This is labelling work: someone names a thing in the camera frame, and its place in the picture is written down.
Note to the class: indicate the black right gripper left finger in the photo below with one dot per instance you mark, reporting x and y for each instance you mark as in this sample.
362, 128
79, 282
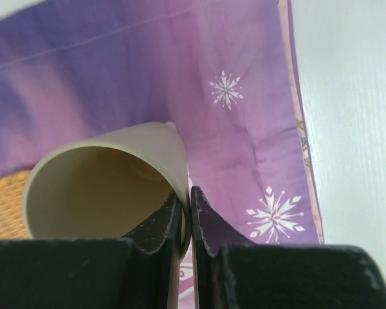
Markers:
139, 270

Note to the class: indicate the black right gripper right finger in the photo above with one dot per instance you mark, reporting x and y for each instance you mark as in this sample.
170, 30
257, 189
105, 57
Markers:
230, 271

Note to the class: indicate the beige paper cup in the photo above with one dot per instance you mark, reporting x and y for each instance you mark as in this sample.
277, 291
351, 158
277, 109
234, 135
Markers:
103, 187

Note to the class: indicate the round woven wicker plate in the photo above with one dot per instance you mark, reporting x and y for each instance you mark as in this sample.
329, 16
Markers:
11, 219

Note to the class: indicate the purple printed cloth placemat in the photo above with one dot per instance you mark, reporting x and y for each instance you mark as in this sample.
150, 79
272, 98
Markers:
217, 70

